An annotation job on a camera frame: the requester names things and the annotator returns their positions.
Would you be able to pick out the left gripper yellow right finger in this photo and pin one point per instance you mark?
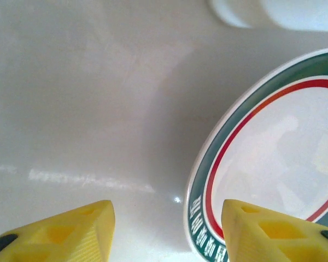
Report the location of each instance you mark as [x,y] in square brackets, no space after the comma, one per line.
[276,240]

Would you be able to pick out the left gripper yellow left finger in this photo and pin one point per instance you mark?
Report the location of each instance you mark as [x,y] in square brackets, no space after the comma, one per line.
[57,240]

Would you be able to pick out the green red rimmed plate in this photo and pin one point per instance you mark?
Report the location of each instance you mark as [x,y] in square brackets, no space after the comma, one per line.
[262,150]

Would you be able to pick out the white plastic bin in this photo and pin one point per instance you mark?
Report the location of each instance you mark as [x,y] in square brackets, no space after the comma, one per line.
[289,13]

